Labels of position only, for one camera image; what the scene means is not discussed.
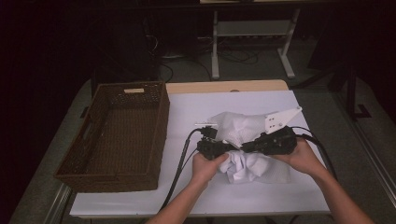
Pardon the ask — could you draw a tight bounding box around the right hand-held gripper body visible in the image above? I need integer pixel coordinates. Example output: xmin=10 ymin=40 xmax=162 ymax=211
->
xmin=258 ymin=105 xmax=304 ymax=157

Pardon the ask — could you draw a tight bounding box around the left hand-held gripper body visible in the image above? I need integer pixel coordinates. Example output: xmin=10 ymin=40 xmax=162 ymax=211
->
xmin=194 ymin=122 xmax=232 ymax=161

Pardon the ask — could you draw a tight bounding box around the white garment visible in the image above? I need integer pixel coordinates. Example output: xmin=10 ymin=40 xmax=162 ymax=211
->
xmin=217 ymin=150 xmax=273 ymax=185

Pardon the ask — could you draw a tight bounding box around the white mesh laundry bag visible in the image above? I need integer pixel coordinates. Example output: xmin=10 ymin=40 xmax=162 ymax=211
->
xmin=206 ymin=110 xmax=294 ymax=185

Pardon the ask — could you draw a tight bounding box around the brown wicker basket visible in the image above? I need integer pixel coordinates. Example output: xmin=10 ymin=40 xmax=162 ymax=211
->
xmin=53 ymin=80 xmax=171 ymax=193

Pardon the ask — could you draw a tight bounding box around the person's left hand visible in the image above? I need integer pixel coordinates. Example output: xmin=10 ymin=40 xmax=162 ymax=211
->
xmin=191 ymin=153 xmax=230 ymax=185

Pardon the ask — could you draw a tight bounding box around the person's right hand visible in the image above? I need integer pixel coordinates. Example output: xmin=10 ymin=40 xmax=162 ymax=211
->
xmin=273 ymin=137 xmax=328 ymax=180

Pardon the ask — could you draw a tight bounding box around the white board mat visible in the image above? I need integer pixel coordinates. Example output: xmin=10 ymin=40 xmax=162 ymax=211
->
xmin=69 ymin=90 xmax=332 ymax=218

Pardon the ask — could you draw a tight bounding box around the black metal stand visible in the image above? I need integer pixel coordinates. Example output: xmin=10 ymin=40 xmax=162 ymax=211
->
xmin=326 ymin=61 xmax=374 ymax=122

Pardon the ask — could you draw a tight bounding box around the white metal stand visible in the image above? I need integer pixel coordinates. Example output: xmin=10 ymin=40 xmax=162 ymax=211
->
xmin=210 ymin=7 xmax=302 ymax=80

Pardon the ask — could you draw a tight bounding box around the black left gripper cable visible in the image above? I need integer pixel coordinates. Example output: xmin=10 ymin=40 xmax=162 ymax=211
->
xmin=159 ymin=127 xmax=204 ymax=212

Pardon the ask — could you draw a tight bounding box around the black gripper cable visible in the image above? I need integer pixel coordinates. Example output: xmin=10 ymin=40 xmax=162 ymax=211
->
xmin=159 ymin=127 xmax=204 ymax=212
xmin=290 ymin=125 xmax=338 ymax=180

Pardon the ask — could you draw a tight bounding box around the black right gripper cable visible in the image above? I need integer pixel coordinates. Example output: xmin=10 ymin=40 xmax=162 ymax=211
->
xmin=290 ymin=125 xmax=338 ymax=180

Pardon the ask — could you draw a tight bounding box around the black floor cable tangle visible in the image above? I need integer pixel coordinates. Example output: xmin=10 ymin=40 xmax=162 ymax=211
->
xmin=217 ymin=46 xmax=260 ymax=65

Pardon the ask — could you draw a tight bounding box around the aluminium frame rail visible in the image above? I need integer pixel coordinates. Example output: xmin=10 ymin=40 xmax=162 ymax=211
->
xmin=42 ymin=182 xmax=73 ymax=224
xmin=334 ymin=92 xmax=396 ymax=202

